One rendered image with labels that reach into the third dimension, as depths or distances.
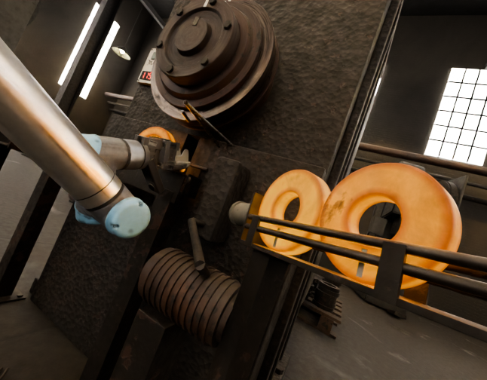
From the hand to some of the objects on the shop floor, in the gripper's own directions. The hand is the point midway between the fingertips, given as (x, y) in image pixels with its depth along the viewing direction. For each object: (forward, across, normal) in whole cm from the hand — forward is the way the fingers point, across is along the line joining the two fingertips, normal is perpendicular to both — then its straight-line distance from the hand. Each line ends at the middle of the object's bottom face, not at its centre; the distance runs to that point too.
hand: (186, 164), depth 78 cm
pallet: (+162, -14, +131) cm, 209 cm away
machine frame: (+16, +6, +84) cm, 86 cm away
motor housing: (-38, -27, +67) cm, 81 cm away
